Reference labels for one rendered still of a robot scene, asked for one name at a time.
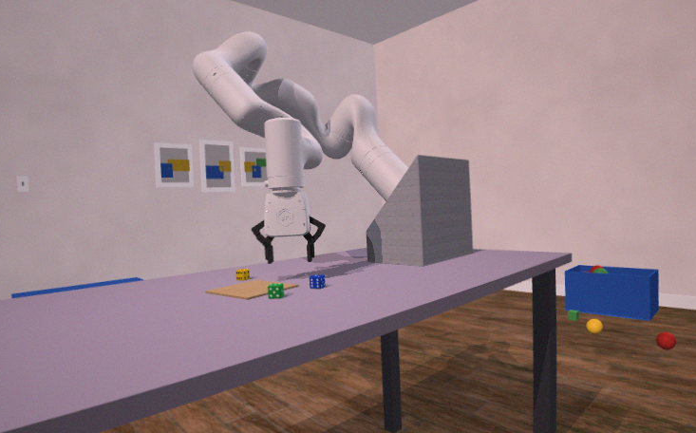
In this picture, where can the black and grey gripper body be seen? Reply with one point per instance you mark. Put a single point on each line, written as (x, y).
(286, 213)

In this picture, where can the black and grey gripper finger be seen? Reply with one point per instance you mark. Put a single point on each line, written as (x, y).
(311, 239)
(266, 241)

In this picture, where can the tan mat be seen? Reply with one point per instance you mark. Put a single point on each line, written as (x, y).
(248, 290)

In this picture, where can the blue die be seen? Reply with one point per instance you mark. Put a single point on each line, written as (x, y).
(317, 281)

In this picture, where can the green die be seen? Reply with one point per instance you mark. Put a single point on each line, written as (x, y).
(276, 291)

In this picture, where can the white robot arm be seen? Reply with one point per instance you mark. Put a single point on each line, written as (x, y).
(287, 153)

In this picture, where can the yellow die with black pips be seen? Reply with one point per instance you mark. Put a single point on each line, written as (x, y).
(242, 274)

